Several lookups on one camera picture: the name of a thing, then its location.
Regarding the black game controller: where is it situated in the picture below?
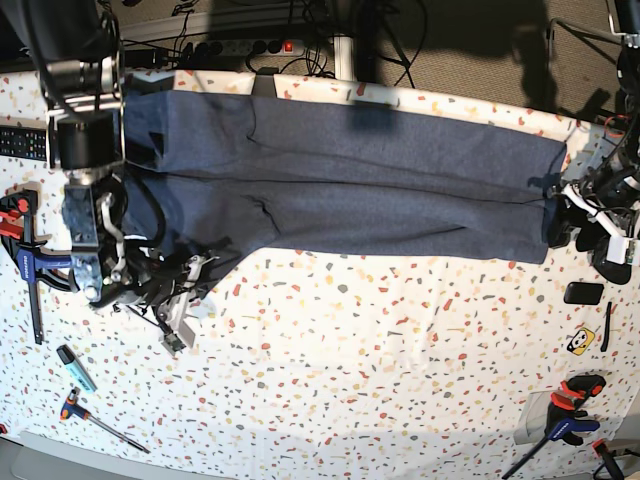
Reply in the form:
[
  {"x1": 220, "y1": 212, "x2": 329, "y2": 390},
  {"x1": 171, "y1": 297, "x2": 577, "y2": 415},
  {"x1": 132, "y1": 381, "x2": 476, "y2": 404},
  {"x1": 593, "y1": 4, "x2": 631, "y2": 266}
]
[{"x1": 590, "y1": 248, "x2": 632, "y2": 285}]

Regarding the yellow cartoon face sticker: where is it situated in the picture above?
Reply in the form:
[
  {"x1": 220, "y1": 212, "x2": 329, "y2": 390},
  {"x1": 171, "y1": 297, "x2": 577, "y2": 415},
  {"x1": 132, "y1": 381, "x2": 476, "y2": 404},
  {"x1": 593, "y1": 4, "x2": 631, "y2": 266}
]
[{"x1": 566, "y1": 327, "x2": 595, "y2": 356}]

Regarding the thin black pen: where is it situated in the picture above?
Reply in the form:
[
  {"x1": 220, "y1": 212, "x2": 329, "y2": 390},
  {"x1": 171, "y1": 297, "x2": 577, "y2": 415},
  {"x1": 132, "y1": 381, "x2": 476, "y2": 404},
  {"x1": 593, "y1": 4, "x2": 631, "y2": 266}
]
[{"x1": 600, "y1": 301, "x2": 613, "y2": 352}]

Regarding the red black clamp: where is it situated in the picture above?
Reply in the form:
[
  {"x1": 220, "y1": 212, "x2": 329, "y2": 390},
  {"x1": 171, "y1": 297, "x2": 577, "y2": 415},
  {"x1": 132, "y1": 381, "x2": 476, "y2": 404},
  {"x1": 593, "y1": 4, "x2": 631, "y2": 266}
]
[{"x1": 592, "y1": 439, "x2": 625, "y2": 480}]

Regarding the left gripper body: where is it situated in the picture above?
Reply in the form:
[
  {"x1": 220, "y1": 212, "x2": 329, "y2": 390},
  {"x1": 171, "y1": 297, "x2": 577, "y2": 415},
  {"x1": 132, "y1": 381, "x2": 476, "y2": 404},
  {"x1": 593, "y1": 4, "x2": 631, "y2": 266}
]
[{"x1": 551, "y1": 172, "x2": 639, "y2": 238}]

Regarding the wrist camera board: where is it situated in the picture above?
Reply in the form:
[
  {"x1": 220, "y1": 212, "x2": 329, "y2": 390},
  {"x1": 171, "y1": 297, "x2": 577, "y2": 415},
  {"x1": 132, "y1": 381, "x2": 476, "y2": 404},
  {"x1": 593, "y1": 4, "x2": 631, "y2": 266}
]
[
  {"x1": 606, "y1": 236, "x2": 640, "y2": 266},
  {"x1": 161, "y1": 332, "x2": 185, "y2": 357}
]

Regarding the white power strip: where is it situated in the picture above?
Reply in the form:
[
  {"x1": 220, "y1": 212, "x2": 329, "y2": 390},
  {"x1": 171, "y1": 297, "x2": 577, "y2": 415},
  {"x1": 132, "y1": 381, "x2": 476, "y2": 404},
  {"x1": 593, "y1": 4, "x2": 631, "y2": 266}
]
[{"x1": 186, "y1": 39, "x2": 306, "y2": 57}]

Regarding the orange handled T-handle screwdriver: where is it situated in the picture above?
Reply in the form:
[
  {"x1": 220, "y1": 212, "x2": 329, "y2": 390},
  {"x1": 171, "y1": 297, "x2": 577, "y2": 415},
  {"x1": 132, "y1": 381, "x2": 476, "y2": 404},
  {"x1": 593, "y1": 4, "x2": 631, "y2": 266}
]
[{"x1": 60, "y1": 387, "x2": 150, "y2": 454}]

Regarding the clear plastic bag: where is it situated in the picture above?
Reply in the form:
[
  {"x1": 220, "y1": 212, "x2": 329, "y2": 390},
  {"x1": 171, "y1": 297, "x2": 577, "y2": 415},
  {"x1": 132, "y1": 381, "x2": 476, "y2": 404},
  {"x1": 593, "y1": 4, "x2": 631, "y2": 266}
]
[{"x1": 513, "y1": 391, "x2": 551, "y2": 445}]

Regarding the black table clamp bracket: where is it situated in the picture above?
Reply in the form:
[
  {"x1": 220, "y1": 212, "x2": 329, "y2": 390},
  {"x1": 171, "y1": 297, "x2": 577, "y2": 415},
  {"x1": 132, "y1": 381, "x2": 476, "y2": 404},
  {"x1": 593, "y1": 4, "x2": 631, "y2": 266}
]
[{"x1": 251, "y1": 67, "x2": 279, "y2": 98}]

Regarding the black TV remote control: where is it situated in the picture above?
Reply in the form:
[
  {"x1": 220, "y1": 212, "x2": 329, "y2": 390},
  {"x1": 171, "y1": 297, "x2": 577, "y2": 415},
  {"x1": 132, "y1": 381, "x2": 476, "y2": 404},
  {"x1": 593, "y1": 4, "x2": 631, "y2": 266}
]
[{"x1": 0, "y1": 126, "x2": 47, "y2": 161}]

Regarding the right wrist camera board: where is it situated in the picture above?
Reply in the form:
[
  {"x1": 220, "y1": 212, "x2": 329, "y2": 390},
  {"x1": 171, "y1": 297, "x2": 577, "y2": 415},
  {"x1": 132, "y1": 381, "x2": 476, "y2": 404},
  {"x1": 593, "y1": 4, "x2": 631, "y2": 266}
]
[{"x1": 161, "y1": 332, "x2": 185, "y2": 357}]

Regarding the blue black bar clamp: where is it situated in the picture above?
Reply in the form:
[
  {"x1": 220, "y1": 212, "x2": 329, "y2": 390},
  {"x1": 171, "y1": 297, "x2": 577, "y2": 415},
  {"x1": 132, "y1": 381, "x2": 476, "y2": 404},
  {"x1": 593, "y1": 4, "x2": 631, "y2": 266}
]
[
  {"x1": 502, "y1": 374, "x2": 606, "y2": 479},
  {"x1": 1, "y1": 190, "x2": 78, "y2": 345}
]

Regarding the teal highlighter marker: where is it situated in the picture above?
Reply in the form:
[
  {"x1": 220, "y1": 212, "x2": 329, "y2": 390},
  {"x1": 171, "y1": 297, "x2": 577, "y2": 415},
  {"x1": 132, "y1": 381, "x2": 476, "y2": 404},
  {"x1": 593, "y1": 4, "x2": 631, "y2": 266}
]
[{"x1": 56, "y1": 344, "x2": 97, "y2": 393}]

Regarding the small black rectangular case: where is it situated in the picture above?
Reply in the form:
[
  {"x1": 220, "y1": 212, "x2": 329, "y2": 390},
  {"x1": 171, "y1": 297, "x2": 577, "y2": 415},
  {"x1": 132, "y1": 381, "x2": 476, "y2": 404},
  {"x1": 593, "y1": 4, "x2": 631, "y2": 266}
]
[{"x1": 563, "y1": 282, "x2": 604, "y2": 306}]

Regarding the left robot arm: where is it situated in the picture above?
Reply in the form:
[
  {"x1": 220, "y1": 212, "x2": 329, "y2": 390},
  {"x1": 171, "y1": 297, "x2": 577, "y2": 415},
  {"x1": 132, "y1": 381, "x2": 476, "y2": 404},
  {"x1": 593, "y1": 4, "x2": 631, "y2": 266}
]
[{"x1": 547, "y1": 1, "x2": 639, "y2": 265}]

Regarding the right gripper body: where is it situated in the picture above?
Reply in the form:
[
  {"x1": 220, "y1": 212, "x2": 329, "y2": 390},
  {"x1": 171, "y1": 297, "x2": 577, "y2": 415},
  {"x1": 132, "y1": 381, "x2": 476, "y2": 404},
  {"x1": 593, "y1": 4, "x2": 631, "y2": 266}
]
[{"x1": 112, "y1": 247, "x2": 220, "y2": 348}]

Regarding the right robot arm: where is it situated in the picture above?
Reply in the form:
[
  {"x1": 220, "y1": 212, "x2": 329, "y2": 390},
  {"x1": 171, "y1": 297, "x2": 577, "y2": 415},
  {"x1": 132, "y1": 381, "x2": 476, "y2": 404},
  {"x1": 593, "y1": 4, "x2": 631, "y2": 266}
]
[{"x1": 1, "y1": 1, "x2": 214, "y2": 353}]

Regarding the white metal table leg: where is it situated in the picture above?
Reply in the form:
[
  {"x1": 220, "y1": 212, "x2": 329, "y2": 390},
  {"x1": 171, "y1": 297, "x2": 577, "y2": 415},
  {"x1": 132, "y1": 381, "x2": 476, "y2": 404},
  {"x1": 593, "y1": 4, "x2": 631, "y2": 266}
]
[{"x1": 333, "y1": 35, "x2": 356, "y2": 82}]

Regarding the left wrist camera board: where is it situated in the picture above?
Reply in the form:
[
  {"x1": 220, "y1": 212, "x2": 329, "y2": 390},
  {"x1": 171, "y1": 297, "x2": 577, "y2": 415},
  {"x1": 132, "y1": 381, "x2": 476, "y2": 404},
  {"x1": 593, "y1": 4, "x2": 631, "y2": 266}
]
[{"x1": 606, "y1": 236, "x2": 640, "y2": 266}]

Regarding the blue grey T-shirt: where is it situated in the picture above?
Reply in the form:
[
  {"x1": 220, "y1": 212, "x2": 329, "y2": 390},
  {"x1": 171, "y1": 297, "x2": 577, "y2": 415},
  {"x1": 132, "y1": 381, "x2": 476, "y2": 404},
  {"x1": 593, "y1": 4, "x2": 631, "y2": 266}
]
[{"x1": 124, "y1": 90, "x2": 566, "y2": 287}]

